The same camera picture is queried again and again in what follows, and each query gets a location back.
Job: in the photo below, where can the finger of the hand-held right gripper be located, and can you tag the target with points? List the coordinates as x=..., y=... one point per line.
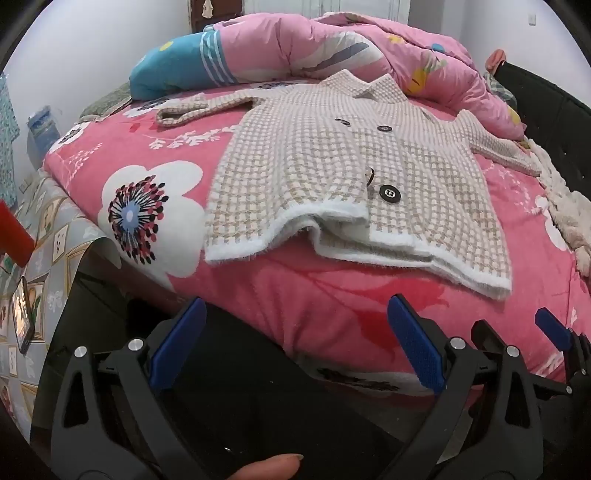
x=552, y=328
x=485, y=339

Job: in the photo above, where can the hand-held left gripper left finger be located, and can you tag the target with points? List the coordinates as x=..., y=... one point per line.
x=178, y=344

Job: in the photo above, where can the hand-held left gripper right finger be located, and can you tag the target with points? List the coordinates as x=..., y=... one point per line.
x=415, y=344

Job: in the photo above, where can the beige houndstooth knit cardigan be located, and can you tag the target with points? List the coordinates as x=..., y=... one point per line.
x=300, y=161

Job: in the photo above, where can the person's left hand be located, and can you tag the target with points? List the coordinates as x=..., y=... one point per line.
x=270, y=467

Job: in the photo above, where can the black glossy furniture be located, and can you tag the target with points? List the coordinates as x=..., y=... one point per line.
x=258, y=397

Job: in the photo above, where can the pink floral fleece blanket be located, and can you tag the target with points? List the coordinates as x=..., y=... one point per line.
x=286, y=295

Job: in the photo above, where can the cream knitted throw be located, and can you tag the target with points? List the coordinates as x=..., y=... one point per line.
x=568, y=203

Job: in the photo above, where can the patterned grey tablecloth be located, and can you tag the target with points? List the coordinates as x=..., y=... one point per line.
x=60, y=258

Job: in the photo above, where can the smartphone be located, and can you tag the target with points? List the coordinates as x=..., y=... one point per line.
x=22, y=318

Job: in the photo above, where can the red box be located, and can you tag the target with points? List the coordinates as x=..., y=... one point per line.
x=14, y=235

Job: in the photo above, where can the black headboard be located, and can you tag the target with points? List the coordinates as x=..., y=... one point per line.
x=554, y=106

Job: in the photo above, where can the checked cloth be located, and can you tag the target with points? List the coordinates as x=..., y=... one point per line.
x=501, y=87

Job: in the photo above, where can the grey-green cloth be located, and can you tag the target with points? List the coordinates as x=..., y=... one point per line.
x=104, y=104

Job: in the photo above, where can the teal patterned cloth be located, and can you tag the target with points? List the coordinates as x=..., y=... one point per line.
x=7, y=138

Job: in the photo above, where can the orange-pink cloth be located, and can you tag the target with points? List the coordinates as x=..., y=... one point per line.
x=495, y=60

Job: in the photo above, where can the pink and blue printed quilt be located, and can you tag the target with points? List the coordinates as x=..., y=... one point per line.
x=277, y=50

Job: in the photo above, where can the brown wooden door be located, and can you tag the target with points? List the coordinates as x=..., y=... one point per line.
x=226, y=14

